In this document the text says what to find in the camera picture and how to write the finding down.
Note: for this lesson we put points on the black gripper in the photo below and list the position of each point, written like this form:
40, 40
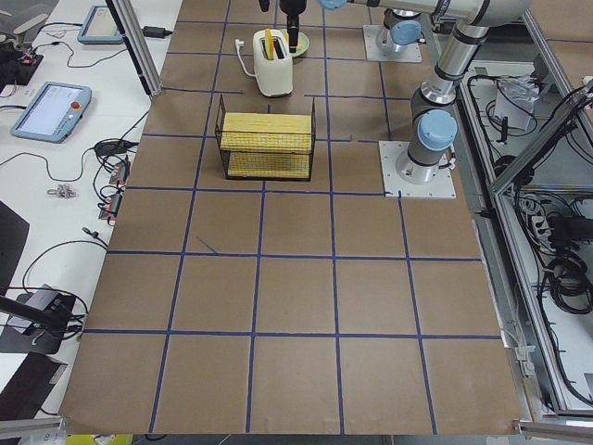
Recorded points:
293, 6

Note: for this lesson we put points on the cream white toaster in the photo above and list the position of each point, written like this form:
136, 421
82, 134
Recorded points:
274, 77

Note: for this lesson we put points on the yellow toast slice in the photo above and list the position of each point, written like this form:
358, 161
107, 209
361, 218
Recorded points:
268, 43

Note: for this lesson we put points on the green plate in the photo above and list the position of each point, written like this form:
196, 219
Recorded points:
302, 45

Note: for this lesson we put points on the yellow mat upper shelf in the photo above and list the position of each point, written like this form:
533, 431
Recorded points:
251, 132

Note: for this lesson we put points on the yellow mat shelf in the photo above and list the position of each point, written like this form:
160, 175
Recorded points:
251, 132
269, 165

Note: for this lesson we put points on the black power adapter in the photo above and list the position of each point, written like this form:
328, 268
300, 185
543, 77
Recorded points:
155, 32

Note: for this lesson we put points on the yellow mat lower shelf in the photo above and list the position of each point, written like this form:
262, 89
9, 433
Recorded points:
269, 165

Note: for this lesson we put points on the blue teach pendant far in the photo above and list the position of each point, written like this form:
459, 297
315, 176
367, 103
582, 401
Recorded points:
99, 28

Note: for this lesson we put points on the blue teach pendant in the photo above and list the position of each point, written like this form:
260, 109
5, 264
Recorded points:
53, 112
99, 28

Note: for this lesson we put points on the black usb hub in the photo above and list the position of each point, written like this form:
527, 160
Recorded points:
112, 147

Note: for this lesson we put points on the orange black circuit box upper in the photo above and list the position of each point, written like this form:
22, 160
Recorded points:
120, 173

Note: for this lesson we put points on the orange black circuit box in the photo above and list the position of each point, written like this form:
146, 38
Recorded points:
109, 209
120, 173

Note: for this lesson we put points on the blue teach pendant near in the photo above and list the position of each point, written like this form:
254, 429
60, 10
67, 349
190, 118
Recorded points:
53, 112

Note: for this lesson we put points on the crumpled white paper box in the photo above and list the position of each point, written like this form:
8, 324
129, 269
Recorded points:
516, 98

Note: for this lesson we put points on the orange black circuit box lower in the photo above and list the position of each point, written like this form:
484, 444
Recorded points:
109, 209

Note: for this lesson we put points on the small metal clamp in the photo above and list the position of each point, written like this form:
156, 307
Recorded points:
63, 191

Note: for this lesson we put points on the black monitor corner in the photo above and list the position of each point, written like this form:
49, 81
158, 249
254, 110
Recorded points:
14, 232

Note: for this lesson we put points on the black laptop corner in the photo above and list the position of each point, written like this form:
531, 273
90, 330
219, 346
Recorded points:
28, 388

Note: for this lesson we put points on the black wire basket rack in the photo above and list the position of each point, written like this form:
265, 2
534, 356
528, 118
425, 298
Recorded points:
225, 153

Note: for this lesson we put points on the aluminium frame post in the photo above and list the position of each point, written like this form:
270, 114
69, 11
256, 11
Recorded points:
129, 28

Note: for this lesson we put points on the black camera stand base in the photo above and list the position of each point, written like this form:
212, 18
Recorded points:
29, 329

